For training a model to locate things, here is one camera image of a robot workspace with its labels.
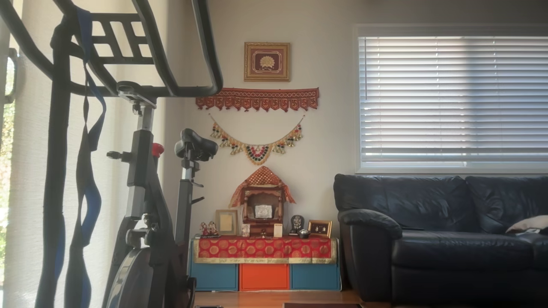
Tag blue black resistance band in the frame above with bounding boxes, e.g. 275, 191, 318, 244
64, 6, 107, 308

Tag red gold shrine cloth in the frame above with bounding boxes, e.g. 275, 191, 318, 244
229, 166, 296, 208

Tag orange storage bin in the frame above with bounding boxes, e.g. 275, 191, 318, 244
239, 263, 290, 291

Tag beige photo frame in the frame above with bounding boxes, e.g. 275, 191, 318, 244
215, 209, 238, 236

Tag beaded wall garland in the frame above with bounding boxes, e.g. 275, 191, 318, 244
209, 114, 305, 166

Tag blue storage bin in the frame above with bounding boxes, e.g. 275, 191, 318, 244
190, 263, 238, 292
291, 263, 340, 291

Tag white window blinds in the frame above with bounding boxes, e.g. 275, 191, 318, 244
359, 36, 548, 168

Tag small wooden shrine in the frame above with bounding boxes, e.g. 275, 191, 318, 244
242, 185, 285, 237

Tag dark floor rug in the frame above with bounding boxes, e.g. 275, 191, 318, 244
283, 302, 364, 308

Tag red embroidered wall valance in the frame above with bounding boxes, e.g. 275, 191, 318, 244
196, 88, 319, 113

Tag white cushion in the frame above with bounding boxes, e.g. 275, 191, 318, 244
505, 215, 548, 236

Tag black grey exercise bike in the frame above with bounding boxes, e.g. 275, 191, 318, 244
0, 0, 224, 308

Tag red gold table runner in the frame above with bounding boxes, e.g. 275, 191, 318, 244
193, 237, 337, 264

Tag white window frame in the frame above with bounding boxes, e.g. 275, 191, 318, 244
354, 24, 548, 175

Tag black leather sofa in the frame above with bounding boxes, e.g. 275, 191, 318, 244
333, 173, 548, 305

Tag gold framed wall picture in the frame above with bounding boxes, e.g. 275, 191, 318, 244
244, 42, 291, 82

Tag white sheer curtain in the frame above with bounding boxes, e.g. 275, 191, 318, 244
0, 0, 172, 308

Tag gold photo frame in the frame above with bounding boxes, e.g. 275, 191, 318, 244
308, 219, 333, 238

